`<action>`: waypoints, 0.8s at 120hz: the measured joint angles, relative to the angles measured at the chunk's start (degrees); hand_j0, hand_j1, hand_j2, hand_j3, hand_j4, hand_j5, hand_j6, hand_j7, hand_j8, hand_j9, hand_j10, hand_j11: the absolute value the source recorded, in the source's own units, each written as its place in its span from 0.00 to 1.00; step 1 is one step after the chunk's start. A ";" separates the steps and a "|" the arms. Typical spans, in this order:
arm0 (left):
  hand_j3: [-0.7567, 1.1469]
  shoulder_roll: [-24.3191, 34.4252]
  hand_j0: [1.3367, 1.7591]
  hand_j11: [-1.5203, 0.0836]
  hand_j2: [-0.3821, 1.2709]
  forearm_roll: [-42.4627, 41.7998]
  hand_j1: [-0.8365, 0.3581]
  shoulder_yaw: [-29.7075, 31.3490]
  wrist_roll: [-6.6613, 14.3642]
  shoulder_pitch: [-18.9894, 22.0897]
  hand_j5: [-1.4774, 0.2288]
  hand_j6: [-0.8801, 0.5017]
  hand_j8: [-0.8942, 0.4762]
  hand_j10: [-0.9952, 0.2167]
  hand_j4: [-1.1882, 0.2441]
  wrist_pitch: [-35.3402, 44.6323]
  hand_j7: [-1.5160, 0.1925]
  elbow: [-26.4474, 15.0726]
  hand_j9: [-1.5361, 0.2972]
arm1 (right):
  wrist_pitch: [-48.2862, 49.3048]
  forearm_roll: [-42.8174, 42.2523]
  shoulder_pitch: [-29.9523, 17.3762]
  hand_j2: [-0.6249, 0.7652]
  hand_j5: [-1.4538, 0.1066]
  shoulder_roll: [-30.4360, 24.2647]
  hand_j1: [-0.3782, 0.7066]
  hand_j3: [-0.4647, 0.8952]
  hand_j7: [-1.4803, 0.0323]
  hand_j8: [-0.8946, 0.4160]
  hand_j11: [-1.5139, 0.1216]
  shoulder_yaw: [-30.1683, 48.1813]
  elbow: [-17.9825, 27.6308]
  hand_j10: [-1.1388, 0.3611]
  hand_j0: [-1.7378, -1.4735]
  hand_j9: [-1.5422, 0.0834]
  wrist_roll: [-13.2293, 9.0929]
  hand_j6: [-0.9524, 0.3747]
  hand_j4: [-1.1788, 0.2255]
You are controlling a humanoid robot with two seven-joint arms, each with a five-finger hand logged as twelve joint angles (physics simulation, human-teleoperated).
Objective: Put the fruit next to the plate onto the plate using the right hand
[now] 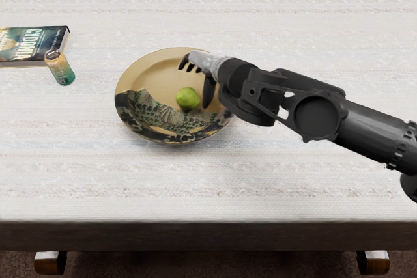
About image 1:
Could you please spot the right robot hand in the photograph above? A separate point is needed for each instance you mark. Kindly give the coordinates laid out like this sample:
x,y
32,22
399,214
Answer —
x,y
205,61

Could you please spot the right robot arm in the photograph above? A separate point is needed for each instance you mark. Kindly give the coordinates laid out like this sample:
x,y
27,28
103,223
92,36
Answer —
x,y
319,112

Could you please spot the green round fruit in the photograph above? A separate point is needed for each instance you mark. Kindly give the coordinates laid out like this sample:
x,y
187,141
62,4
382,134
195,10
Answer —
x,y
188,99

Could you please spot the tan plate with landscape print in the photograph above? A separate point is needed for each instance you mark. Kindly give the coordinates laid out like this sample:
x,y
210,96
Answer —
x,y
153,95

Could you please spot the green and tan drink can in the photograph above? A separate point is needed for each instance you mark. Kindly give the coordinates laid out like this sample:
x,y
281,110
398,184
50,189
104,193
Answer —
x,y
59,68

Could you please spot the paperback book with dark cover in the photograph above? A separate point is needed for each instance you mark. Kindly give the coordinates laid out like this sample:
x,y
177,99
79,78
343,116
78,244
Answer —
x,y
29,45

